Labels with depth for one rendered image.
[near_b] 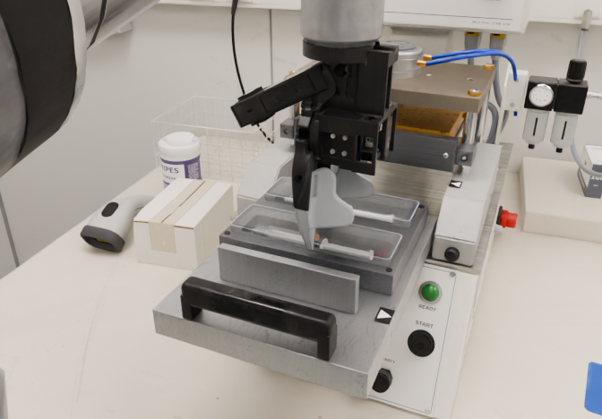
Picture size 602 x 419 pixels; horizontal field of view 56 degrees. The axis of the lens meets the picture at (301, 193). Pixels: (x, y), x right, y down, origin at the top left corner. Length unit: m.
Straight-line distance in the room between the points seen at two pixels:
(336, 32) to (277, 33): 1.00
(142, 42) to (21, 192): 0.80
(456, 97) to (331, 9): 0.30
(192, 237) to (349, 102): 0.52
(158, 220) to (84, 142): 0.95
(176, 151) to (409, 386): 0.67
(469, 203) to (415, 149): 0.11
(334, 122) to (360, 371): 0.22
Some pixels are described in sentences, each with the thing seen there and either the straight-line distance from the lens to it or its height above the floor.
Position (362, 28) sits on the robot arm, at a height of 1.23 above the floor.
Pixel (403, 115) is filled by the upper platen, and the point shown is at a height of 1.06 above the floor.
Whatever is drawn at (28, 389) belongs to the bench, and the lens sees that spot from 0.87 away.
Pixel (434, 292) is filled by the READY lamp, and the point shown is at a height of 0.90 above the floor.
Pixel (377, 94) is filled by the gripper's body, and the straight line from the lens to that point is 0.52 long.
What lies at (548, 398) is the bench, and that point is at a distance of 0.84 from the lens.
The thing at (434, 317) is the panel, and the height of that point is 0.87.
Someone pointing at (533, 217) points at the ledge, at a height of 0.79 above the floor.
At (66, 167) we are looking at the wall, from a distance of 2.02.
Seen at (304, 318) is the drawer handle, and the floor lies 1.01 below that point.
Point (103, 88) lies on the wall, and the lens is 1.81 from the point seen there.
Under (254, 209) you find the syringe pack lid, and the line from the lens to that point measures 0.66.
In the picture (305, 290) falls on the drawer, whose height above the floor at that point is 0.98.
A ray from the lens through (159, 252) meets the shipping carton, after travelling 1.03.
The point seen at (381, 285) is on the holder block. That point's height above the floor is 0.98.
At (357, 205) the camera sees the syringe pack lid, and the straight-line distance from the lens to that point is 0.67.
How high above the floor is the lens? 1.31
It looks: 26 degrees down
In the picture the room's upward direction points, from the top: straight up
